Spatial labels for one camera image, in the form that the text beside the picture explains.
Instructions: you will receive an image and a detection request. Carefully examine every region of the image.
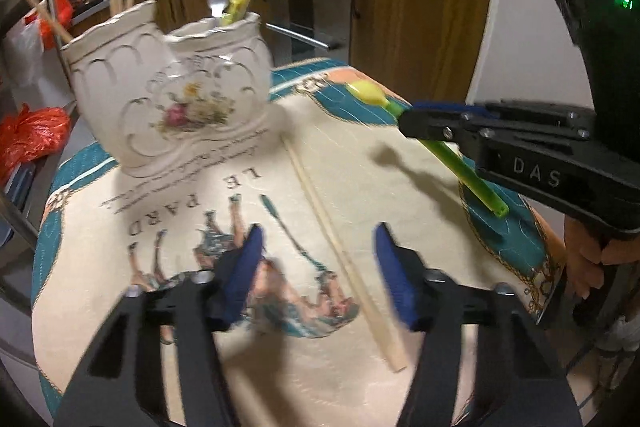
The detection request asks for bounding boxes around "person's right hand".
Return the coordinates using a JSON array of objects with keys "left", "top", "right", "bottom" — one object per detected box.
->
[{"left": 562, "top": 216, "right": 608, "bottom": 305}]

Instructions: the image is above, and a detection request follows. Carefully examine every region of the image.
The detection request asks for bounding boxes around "red plastic bag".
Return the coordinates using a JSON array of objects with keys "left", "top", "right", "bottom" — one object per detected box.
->
[
  {"left": 0, "top": 104, "right": 72, "bottom": 185},
  {"left": 30, "top": 0, "right": 75, "bottom": 50}
]

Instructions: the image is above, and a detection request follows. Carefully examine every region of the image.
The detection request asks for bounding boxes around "wooden base cabinet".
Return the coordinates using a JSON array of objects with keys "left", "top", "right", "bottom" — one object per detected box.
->
[{"left": 72, "top": 0, "right": 266, "bottom": 40}]

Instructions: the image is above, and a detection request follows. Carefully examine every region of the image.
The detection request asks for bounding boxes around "white ceramic utensil holder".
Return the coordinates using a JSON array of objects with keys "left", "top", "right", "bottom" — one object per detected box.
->
[{"left": 60, "top": 1, "right": 273, "bottom": 180}]

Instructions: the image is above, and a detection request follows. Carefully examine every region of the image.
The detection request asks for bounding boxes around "white plastic bag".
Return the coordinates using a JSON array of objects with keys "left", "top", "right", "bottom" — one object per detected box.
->
[{"left": 7, "top": 14, "right": 66, "bottom": 88}]

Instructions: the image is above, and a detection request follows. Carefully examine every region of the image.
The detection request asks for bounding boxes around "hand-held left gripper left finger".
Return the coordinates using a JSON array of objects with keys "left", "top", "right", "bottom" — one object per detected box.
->
[{"left": 52, "top": 223, "right": 266, "bottom": 427}]

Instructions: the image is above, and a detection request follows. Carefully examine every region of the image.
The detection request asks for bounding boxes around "green handle yellow spoon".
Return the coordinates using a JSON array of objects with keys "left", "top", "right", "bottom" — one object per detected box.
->
[{"left": 348, "top": 78, "right": 512, "bottom": 217}]

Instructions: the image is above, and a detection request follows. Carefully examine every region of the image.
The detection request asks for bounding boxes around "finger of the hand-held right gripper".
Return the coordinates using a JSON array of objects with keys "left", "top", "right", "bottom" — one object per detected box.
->
[
  {"left": 398, "top": 108, "right": 496, "bottom": 152},
  {"left": 411, "top": 100, "right": 597, "bottom": 140}
]

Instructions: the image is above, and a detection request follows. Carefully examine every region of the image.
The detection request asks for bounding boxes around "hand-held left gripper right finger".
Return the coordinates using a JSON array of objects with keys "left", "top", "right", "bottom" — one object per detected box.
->
[{"left": 374, "top": 222, "right": 583, "bottom": 427}]

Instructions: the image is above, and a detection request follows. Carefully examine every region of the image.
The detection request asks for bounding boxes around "wooden side cabinet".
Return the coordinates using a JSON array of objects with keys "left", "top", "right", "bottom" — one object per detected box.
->
[{"left": 350, "top": 0, "right": 496, "bottom": 95}]

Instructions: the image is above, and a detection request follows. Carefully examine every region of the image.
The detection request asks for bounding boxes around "printed quilted mat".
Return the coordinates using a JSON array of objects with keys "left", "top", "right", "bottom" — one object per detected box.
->
[{"left": 31, "top": 57, "right": 568, "bottom": 427}]

